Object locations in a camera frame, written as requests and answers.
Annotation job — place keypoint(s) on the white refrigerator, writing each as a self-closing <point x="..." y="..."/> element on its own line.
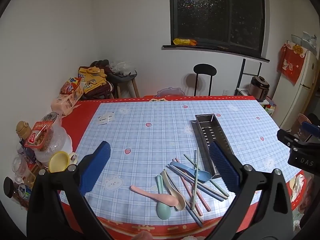
<point x="290" y="98"/>

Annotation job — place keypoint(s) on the blue plaid table mat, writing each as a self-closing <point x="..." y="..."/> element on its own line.
<point x="172" y="152"/>

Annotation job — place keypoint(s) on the dark window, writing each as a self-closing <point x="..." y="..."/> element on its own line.
<point x="233" y="26"/>

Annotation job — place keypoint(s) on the small white paper packet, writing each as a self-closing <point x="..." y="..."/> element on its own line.
<point x="105" y="118"/>

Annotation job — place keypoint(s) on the beige spoon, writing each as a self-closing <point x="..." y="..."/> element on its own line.
<point x="181" y="202"/>

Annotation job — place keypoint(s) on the blue chopstick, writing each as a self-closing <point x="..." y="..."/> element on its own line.
<point x="200" y="185"/>

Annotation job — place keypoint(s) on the red cloth on refrigerator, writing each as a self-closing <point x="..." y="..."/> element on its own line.
<point x="291" y="60"/>

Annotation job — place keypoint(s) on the wooden stool with bags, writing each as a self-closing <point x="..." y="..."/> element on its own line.
<point x="123" y="74"/>

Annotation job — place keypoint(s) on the pink chopstick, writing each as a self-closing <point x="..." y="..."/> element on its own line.
<point x="204" y="202"/>
<point x="190" y="192"/>

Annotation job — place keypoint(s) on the rice cooker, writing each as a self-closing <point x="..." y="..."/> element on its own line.
<point x="258" y="88"/>

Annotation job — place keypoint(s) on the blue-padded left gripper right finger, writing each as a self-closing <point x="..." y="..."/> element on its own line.
<point x="225" y="167"/>

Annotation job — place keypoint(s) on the pink tissue pack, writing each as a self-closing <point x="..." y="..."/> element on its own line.
<point x="64" y="103"/>

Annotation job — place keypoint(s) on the red tablecloth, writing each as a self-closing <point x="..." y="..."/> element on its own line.
<point x="82" y="119"/>

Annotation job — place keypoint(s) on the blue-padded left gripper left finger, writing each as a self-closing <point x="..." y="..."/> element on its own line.
<point x="91" y="166"/>

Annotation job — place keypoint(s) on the brown lidded bottle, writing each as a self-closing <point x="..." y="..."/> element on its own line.
<point x="23" y="130"/>

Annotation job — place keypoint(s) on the stainless steel utensil tray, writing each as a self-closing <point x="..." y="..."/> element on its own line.
<point x="208" y="130"/>

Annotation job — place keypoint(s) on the blue spoon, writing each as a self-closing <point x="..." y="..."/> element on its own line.
<point x="188" y="170"/>

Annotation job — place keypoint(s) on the green chopstick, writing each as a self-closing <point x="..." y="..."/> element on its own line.
<point x="195" y="180"/>
<point x="206" y="175"/>

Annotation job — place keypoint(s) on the yellow snack bag on sill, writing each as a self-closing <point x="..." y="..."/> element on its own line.
<point x="184" y="42"/>

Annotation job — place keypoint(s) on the red-lid food container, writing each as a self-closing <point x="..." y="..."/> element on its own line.
<point x="42" y="133"/>

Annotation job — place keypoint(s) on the green spoon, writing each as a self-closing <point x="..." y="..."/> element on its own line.
<point x="163" y="211"/>

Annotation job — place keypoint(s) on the yellow cup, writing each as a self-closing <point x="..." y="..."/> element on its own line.
<point x="61" y="160"/>

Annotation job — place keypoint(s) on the pink spoon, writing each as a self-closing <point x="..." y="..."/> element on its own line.
<point x="166" y="199"/>

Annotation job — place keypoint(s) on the black metal rack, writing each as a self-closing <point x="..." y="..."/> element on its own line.
<point x="249" y="68"/>

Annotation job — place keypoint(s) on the pile of snack bags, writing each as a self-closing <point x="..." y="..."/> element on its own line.
<point x="91" y="80"/>

